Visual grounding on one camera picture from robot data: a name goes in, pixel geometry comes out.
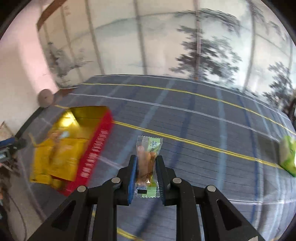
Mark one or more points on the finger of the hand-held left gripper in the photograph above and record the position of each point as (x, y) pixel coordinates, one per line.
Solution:
(8, 141)

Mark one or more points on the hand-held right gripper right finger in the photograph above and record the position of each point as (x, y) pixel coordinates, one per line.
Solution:
(160, 180)

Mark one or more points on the red tin box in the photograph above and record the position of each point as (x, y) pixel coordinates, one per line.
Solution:
(92, 157)

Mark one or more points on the round grey wall disc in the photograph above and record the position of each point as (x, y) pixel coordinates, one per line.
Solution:
(45, 98)

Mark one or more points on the clear green-ended snack packet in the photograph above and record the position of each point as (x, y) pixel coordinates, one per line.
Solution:
(145, 166)

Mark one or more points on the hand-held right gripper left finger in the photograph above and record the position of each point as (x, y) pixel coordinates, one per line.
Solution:
(132, 180)

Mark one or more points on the yellow snack packet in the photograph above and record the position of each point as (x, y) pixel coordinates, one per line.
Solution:
(67, 166)

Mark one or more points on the painted folding screen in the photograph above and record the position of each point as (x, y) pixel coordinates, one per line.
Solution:
(161, 41)

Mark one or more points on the green tissue pack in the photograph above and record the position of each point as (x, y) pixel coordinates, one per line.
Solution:
(289, 155)

